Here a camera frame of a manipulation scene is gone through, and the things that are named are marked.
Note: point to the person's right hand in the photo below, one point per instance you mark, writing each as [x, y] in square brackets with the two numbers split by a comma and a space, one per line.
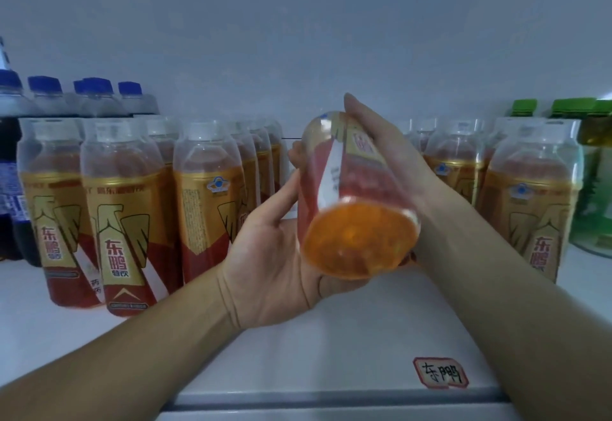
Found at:
[406, 163]

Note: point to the person's left hand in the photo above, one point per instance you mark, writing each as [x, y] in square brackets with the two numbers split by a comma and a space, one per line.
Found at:
[268, 272]

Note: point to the gold red drink bottle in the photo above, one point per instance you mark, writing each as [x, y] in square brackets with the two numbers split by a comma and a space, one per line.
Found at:
[359, 225]

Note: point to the row of amber drink bottles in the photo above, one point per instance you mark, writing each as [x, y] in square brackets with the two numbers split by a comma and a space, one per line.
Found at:
[124, 215]

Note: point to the white metal shelf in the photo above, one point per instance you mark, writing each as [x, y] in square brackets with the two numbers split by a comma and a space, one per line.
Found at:
[335, 24]

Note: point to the row of green-capped bottles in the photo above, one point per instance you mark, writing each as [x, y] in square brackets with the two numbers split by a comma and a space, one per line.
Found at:
[593, 167]

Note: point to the group of blue-capped cola bottles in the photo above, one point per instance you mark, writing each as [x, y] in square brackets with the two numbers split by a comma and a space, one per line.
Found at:
[86, 96]

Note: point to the person's left forearm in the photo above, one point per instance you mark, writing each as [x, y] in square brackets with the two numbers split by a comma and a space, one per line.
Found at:
[105, 368]

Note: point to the person's right forearm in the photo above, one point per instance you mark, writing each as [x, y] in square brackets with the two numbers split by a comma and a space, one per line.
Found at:
[526, 311]

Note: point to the grey shelf label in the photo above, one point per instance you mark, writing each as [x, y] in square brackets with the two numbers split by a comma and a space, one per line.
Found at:
[441, 372]

